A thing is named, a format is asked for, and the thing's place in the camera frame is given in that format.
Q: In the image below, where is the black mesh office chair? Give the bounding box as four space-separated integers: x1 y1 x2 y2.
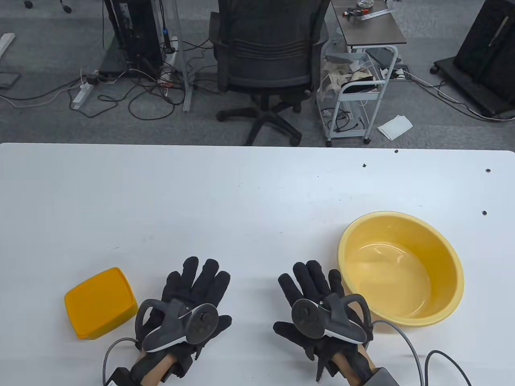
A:
208 0 331 147

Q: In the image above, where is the white flat power strip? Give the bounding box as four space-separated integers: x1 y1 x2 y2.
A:
72 86 91 110

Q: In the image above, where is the person's right hand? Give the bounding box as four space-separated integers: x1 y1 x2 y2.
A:
274 261 373 382

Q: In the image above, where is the person's left forearm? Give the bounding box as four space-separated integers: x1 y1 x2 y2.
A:
143 352 175 386

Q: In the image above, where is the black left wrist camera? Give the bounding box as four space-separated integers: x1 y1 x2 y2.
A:
105 367 135 386

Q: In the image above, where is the white rolling cart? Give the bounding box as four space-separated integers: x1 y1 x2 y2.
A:
316 40 399 147

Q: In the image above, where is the tangle of black floor cables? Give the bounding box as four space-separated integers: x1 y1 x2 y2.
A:
0 40 218 121

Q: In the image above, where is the yellow plastic basin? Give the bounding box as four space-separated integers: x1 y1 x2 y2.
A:
337 211 465 327

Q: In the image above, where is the grey hand controller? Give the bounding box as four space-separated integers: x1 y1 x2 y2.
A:
135 298 220 353
290 294 373 344

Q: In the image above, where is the white upright power strip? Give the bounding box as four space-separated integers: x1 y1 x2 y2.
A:
163 35 179 65

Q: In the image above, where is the black computer tower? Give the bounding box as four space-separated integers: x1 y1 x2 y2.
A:
99 0 166 80

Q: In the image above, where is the grey braided left cable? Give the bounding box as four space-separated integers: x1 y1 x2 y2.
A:
103 338 139 382

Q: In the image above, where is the brown side table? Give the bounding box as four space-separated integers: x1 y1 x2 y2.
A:
331 0 407 49

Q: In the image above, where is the grey flat device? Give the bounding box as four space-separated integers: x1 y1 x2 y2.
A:
366 46 397 67

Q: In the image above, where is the grey floor cable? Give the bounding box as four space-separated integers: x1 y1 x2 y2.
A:
402 70 515 121

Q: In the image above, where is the person's right forearm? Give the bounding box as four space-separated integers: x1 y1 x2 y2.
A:
334 350 377 386

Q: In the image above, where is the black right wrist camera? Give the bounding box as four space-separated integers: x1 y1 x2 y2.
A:
364 367 403 386

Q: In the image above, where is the beige strap bundle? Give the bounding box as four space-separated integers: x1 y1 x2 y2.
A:
318 54 377 101

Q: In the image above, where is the orange plastic box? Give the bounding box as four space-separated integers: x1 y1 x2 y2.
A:
64 267 138 340

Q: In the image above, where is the white folded paper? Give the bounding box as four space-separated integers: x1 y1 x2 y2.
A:
377 115 414 141

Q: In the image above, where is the thin black camera cable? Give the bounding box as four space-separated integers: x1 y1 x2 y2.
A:
424 350 472 386

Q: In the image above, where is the grey right hand controller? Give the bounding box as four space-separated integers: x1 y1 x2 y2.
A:
290 294 373 344

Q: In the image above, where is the person's left hand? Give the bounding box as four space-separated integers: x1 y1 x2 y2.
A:
137 257 233 378

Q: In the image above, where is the grey left hand controller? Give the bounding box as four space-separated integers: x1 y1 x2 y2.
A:
135 298 220 353

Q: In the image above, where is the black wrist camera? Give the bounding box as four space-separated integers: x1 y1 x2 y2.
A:
105 367 135 386
364 367 403 386

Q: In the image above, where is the white metal desk leg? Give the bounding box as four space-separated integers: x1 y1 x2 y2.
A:
171 0 193 112

